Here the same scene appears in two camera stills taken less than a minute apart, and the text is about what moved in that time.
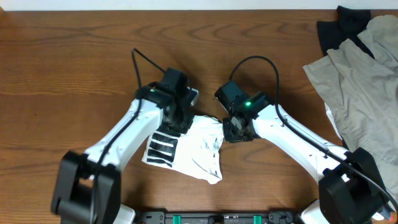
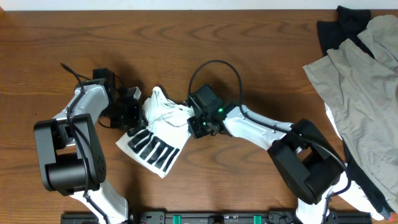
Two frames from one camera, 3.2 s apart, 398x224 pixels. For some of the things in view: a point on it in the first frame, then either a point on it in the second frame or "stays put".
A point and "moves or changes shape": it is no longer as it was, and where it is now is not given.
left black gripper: (179, 123) to (134, 115)
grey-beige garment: (365, 90) stays put
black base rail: (270, 218) stays put
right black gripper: (229, 135) to (196, 131)
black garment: (350, 23) stays put
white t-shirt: (195, 153) moves or changes shape
